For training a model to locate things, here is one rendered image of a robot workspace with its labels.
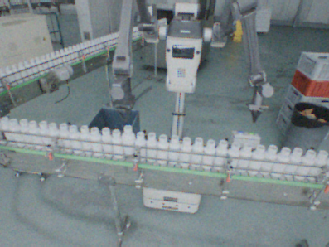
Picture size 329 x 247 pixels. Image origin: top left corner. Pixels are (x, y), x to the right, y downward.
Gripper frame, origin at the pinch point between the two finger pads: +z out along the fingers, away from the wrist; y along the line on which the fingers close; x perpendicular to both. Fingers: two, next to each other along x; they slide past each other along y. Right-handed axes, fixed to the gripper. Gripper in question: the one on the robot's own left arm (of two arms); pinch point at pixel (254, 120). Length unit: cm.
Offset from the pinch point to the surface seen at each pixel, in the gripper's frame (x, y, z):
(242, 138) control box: -3.7, -5.7, 9.8
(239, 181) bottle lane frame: -15.9, -7.0, 29.4
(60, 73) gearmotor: 82, -164, -13
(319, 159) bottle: -17.6, 28.1, 12.1
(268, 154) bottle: -17.5, 4.2, 12.2
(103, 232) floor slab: 27, -98, 116
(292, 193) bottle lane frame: -14.3, 21.4, 33.5
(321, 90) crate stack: 161, 127, -13
